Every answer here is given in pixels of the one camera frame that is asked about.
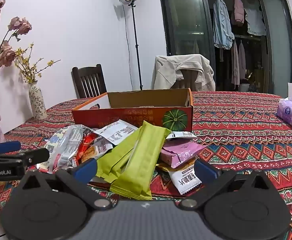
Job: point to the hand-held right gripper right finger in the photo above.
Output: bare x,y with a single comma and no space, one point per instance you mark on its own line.
204,171

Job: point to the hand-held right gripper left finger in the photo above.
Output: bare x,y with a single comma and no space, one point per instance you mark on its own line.
86,170

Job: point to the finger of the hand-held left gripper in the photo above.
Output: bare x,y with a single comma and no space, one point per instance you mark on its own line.
7,147
31,156

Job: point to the white brown cracker packet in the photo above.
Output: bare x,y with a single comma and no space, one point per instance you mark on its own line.
184,181

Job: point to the orange white cracker packet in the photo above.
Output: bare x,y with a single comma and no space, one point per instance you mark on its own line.
98,148

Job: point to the green snack packet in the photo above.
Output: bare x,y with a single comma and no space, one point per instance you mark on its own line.
141,160
111,162

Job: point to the red snack packet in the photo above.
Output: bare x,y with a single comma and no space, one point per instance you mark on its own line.
86,142

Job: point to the silver snack packet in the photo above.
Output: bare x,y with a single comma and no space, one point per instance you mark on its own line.
63,147

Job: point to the pink snack packet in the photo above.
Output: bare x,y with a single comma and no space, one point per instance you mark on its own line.
178,152

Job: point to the orange snack packet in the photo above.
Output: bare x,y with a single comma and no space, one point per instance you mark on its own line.
164,167

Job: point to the small white snack packet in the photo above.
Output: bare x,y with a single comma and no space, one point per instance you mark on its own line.
180,135

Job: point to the white labelled snack packet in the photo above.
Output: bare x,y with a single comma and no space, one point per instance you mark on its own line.
117,132

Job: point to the orange cardboard box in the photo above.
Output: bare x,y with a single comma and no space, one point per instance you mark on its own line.
136,113

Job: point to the white floral vase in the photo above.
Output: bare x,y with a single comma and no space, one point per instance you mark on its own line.
37,102

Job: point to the yellow flower branches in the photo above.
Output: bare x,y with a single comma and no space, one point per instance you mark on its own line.
30,77

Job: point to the dark wooden chair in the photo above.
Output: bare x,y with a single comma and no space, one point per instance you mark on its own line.
88,80

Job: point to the brown wooden chair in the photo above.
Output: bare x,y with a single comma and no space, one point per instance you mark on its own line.
188,80

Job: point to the beige jacket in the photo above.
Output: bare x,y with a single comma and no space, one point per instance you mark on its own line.
168,70

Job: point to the pale pink hanging coat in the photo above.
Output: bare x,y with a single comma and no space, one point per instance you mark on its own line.
242,60
235,60

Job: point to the blue hanging shirt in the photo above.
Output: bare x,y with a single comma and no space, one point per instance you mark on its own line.
222,27

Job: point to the sliding glass door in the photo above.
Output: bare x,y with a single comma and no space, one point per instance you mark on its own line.
185,25

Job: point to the white hanging top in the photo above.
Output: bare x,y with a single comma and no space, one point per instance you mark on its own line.
255,22

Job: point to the pink hanging garment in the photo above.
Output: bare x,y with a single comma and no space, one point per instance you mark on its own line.
238,12

